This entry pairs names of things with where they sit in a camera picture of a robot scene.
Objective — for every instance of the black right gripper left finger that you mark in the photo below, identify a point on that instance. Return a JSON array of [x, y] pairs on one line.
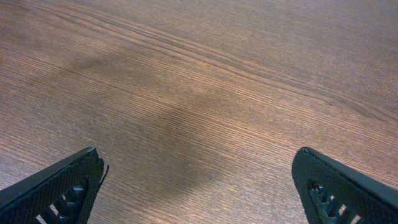
[[64, 192]]

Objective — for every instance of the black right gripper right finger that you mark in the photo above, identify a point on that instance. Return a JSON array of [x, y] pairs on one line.
[[332, 192]]

